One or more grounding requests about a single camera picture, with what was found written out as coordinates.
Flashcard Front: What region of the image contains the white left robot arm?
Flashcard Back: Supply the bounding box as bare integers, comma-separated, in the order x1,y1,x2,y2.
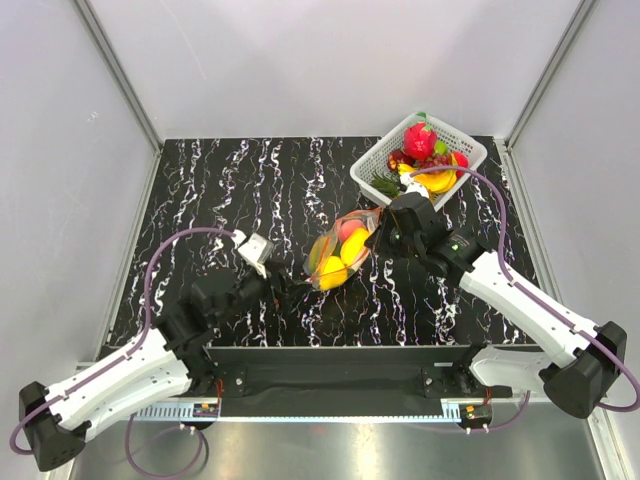
19,261,294,472

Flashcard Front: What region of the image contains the red dragon fruit toy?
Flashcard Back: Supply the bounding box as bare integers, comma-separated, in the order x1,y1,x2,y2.
403,122,438,160

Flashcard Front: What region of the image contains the yellow banana toy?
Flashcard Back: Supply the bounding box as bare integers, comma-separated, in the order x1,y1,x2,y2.
397,164,457,195

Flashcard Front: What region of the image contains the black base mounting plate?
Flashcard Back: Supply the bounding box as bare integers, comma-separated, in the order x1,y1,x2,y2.
158,344,514,419

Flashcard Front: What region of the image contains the pink peach toy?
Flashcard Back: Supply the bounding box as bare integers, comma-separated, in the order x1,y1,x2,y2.
338,219,367,243

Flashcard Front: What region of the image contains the white plastic basket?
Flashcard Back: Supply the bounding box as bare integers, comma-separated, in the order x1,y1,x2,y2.
350,112,487,207

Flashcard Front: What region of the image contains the orange pineapple toy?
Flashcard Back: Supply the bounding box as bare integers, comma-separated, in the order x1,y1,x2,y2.
370,173,401,199

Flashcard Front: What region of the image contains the dark red apple toy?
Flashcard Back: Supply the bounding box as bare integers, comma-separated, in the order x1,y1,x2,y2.
387,149,414,172

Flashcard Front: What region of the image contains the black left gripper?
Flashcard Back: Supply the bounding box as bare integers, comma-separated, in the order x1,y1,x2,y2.
212,259,312,327

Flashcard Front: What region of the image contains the clear zip top bag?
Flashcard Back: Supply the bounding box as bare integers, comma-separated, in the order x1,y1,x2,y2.
303,207,382,291

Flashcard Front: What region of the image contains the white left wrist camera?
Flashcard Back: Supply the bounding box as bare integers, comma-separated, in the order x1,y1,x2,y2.
232,230,274,279

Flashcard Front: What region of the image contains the purple grape bunch toy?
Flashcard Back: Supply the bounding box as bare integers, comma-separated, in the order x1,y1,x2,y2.
417,153,451,169

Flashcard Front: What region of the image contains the yellow orange papaya toy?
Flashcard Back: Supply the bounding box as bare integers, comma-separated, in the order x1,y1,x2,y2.
305,236,330,275

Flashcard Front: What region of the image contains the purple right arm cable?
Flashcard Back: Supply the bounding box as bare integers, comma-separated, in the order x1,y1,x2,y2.
407,167,640,434

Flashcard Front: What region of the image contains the red strawberry toy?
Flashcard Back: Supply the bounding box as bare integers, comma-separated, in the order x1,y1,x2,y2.
450,152,469,168

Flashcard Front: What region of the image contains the white slotted cable duct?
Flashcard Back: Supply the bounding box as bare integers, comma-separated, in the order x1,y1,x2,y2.
135,402,220,423

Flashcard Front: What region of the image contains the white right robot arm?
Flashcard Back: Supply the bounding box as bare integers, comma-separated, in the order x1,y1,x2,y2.
366,193,627,419

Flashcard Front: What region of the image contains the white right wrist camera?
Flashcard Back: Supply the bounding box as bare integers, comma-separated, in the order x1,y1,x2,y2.
400,174,431,200

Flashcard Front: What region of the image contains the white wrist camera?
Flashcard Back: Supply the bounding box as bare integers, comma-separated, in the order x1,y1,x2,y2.
400,174,431,200
232,230,274,279

